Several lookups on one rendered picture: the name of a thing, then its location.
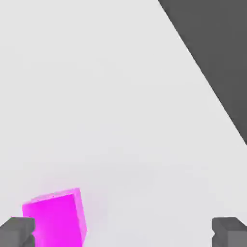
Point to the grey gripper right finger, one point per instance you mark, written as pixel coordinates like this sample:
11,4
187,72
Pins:
230,234

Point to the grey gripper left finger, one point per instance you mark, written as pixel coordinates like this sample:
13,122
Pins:
16,232

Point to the small magenta cube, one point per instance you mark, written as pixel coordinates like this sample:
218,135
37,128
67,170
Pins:
57,220

